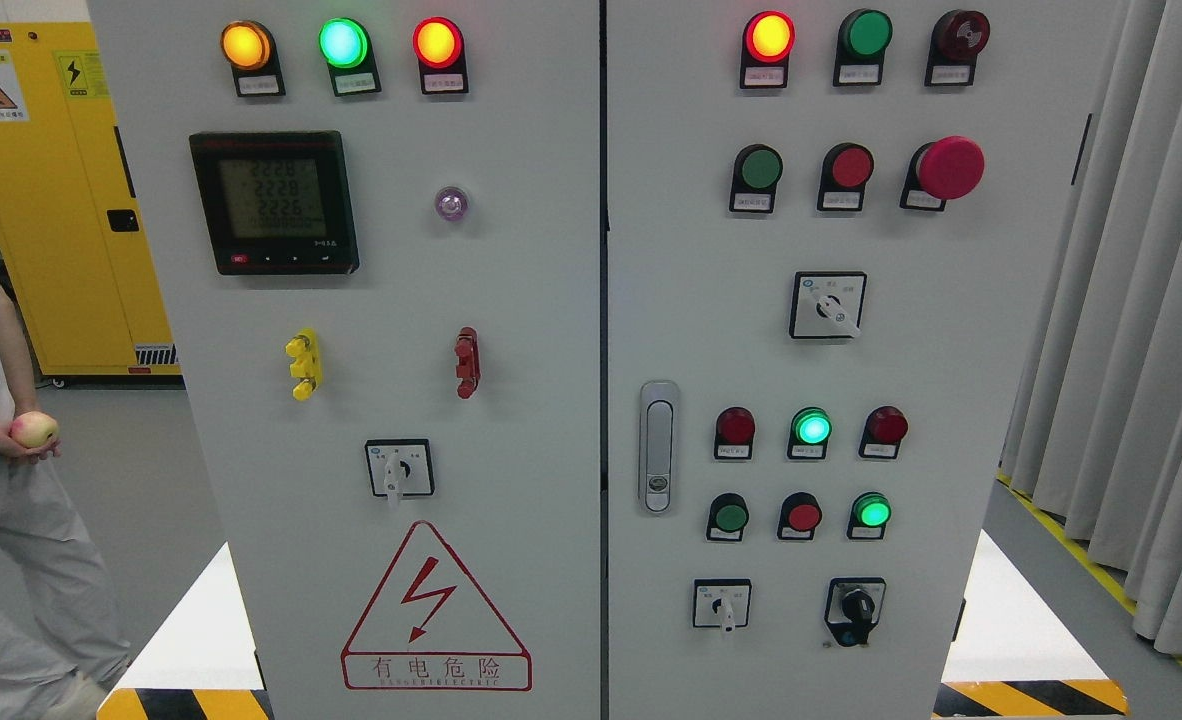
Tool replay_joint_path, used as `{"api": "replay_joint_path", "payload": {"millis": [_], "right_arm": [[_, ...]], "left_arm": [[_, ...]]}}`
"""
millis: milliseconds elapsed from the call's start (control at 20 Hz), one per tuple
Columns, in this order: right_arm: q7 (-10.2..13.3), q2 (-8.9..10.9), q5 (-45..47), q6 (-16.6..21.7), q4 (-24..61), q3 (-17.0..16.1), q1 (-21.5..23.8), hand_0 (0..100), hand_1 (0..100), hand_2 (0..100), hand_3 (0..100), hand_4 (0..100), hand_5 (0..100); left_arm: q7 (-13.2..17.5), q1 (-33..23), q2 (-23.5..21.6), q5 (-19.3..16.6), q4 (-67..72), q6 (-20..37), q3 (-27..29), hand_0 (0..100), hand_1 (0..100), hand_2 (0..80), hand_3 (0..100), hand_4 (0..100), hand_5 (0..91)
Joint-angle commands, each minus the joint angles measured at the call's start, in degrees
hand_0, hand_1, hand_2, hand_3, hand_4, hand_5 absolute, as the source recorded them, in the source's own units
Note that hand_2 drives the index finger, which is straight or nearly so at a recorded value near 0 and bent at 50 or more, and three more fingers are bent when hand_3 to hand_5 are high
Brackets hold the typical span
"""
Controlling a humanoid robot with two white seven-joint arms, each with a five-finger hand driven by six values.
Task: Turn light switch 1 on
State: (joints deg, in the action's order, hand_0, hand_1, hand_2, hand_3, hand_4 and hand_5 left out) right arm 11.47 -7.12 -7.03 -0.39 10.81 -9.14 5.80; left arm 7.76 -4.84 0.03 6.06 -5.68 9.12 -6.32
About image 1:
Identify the dark red buzzer lamp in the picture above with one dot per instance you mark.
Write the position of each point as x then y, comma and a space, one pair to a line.
955, 44

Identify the green lit push button lower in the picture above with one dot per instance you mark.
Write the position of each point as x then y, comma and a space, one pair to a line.
869, 517

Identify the peach coloured apple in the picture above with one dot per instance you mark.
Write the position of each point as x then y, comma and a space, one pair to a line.
34, 429

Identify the yellow terminal block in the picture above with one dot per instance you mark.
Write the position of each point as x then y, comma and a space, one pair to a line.
304, 351

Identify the red push button lower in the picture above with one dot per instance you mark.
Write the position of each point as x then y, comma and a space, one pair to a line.
799, 517

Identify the amber indicator lamp top left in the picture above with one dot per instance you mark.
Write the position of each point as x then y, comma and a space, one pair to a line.
251, 52

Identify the person in white clothes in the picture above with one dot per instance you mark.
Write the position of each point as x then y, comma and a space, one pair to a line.
67, 674

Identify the dark red lamp middle left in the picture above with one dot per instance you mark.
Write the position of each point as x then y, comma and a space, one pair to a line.
734, 435

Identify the red electric hazard warning sticker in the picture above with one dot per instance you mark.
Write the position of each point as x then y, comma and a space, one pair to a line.
429, 626

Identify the green push button upper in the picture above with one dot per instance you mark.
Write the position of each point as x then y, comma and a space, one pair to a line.
756, 171

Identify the white rotary switch door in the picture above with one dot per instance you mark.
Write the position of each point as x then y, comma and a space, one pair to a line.
400, 469

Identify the green lit lamp middle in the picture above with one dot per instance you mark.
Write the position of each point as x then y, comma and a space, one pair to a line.
809, 434

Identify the red lit lamp right door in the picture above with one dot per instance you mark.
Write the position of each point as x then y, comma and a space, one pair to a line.
767, 44

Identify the silver door lock handle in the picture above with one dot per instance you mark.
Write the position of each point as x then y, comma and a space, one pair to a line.
656, 428

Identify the grey curtain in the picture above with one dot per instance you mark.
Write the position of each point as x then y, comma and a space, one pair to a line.
1096, 434

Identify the red terminal block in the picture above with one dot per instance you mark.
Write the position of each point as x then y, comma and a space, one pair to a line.
468, 369

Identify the black digital power meter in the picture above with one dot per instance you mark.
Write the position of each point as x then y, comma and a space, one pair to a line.
276, 203

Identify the grey electrical control cabinet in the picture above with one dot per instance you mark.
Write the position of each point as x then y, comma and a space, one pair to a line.
596, 145

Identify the white rotary switch lower right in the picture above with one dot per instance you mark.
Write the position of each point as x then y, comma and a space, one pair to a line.
721, 603

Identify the red lit indicator lamp left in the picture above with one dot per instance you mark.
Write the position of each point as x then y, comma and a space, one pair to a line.
440, 50

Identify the white rotary switch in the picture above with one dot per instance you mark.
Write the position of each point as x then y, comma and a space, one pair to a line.
721, 603
827, 306

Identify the black selector knob switch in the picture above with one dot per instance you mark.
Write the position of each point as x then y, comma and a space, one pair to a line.
854, 607

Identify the red emergency stop mushroom button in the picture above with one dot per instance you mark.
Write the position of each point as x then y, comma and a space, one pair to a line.
941, 171

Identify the small clear light bulb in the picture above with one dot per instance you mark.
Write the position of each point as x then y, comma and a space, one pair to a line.
451, 204

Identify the white rotary switch right upper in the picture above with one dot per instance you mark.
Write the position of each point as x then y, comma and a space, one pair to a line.
827, 306

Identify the yellow safety storage cabinet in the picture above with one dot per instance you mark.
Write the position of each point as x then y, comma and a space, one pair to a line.
70, 230

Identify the red push button upper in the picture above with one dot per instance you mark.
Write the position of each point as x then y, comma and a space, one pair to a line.
845, 171

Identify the dark red lamp middle right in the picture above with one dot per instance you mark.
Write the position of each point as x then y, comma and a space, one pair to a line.
882, 434

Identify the green lit indicator lamp top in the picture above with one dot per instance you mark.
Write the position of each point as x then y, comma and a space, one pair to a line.
348, 53

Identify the red push button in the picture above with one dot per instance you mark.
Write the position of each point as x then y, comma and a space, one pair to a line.
845, 171
799, 517

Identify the dark green lamp top right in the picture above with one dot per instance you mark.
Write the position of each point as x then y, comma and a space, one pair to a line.
862, 39

